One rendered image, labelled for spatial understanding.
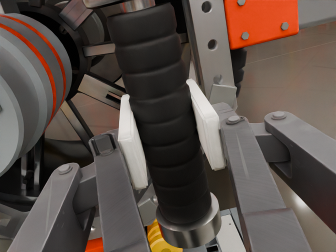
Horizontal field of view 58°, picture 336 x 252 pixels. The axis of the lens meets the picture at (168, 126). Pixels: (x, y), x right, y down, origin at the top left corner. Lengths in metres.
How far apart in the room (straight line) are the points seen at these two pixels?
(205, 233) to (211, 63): 0.24
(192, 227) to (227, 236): 0.96
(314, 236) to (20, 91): 1.14
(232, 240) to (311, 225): 0.33
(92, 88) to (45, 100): 0.21
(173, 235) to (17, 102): 0.15
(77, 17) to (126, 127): 0.35
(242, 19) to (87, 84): 0.25
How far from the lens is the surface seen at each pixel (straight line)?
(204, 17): 0.38
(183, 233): 0.20
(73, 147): 0.74
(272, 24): 0.41
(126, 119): 0.16
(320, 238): 1.26
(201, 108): 0.15
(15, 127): 0.26
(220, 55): 0.39
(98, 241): 0.52
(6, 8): 0.41
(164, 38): 0.16
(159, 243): 0.53
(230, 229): 1.18
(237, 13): 0.39
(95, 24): 0.80
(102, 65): 0.86
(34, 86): 0.30
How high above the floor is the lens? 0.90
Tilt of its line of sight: 24 degrees down
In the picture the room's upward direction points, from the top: 14 degrees counter-clockwise
